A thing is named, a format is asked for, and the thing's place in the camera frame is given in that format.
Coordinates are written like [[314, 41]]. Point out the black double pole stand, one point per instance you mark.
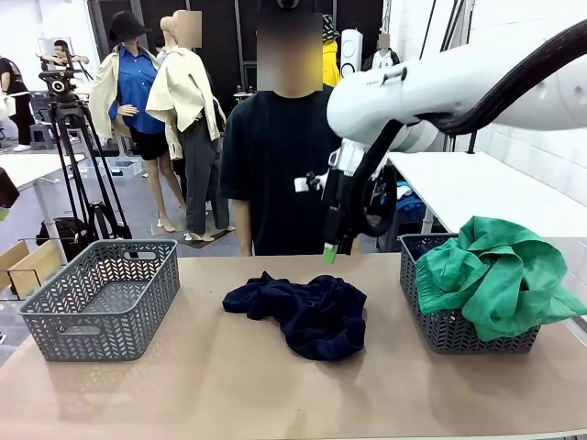
[[454, 23]]

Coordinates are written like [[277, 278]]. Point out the mannequin in cream jacket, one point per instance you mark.
[[183, 91]]

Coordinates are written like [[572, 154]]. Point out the person in yellow jacket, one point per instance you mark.
[[331, 64]]

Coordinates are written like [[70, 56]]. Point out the light wooden board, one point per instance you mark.
[[39, 268], [11, 259]]

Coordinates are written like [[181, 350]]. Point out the person in black t-shirt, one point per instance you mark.
[[275, 174]]

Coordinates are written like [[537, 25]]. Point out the thin black pole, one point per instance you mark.
[[428, 27]]

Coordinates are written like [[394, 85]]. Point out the gray plastic stool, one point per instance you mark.
[[413, 229]]

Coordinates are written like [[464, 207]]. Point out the mannequin in blue shirt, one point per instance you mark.
[[135, 91]]

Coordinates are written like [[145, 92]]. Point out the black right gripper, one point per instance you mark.
[[331, 215]]

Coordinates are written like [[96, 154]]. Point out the black camera tripod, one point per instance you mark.
[[69, 110]]

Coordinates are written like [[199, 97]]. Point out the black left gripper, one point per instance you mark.
[[7, 190]]

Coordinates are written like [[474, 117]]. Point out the black bucket hat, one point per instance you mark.
[[126, 27]]

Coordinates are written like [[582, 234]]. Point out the green garment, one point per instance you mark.
[[495, 284]]

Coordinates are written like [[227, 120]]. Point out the white table with white leg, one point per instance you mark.
[[23, 172]]

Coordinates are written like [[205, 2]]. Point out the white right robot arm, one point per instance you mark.
[[435, 87]]

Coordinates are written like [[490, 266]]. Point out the white tower appliance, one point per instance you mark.
[[351, 50]]

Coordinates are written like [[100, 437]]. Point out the small gray step stool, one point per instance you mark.
[[43, 135]]

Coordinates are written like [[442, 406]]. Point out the mannequin in white black jacket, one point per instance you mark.
[[383, 57]]

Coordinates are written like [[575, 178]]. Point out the gray woven plastic basket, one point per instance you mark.
[[119, 293], [445, 334]]

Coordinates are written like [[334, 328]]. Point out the black light stand with head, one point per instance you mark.
[[472, 143]]

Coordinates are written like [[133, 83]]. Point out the person with outstretched arms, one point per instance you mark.
[[62, 52]]

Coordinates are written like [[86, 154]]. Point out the blue and white cloth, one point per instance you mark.
[[410, 201]]

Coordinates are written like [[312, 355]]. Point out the navy blue velvet shorts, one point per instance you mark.
[[321, 321]]

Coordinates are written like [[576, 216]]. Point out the large white table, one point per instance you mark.
[[481, 197]]

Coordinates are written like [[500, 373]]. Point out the black bag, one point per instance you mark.
[[69, 236]]

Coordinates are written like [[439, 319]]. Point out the person with white tote bag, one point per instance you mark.
[[16, 91]]

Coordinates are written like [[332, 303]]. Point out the person's right forearm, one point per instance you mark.
[[243, 229]]

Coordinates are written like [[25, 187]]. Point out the black head-mounted camera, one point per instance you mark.
[[293, 3]]

